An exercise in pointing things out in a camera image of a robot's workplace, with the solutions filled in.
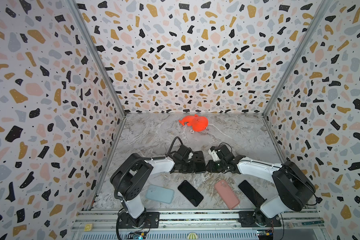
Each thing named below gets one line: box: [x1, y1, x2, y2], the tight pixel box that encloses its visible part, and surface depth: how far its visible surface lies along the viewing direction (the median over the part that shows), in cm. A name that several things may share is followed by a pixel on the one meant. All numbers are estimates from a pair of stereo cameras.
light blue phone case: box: [145, 184, 175, 205], surface depth 85 cm
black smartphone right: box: [238, 180, 268, 209], surface depth 86 cm
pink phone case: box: [214, 179, 240, 210], surface depth 85 cm
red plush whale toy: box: [179, 114, 209, 132], surface depth 112 cm
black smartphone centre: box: [177, 180, 204, 207], surface depth 83 cm
